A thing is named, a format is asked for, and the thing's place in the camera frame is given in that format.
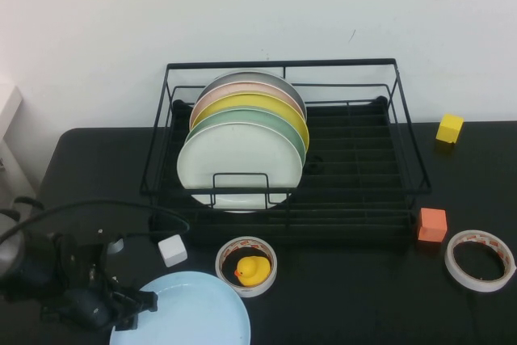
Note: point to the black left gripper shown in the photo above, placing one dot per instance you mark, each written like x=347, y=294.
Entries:
x=85, y=308

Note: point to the light blue plate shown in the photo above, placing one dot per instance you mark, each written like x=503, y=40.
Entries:
x=194, y=312

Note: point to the pale mint plate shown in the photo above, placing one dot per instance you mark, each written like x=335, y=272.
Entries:
x=234, y=155

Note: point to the green plate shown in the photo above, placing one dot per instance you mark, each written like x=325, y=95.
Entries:
x=242, y=118

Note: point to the pink plate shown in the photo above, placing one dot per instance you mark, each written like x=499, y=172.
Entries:
x=226, y=92

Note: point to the yellow plate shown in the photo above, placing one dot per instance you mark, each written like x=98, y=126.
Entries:
x=250, y=102

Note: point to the grey plate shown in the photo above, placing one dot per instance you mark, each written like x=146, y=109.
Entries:
x=242, y=76

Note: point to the white cube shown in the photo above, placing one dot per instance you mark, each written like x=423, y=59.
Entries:
x=173, y=251

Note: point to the white tape roll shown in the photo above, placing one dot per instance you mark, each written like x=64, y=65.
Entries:
x=250, y=291
x=476, y=285

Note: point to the yellow rubber duck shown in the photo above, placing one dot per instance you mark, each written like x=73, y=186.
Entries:
x=254, y=270

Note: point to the white cabinet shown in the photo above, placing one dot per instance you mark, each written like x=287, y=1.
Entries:
x=12, y=151

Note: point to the black plastic drip tray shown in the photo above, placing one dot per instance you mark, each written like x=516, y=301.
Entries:
x=343, y=234

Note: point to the orange cube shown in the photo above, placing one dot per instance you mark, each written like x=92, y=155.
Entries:
x=432, y=224

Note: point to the yellow cube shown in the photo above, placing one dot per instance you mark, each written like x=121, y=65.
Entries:
x=449, y=129

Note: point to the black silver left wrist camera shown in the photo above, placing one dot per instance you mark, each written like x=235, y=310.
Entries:
x=81, y=240

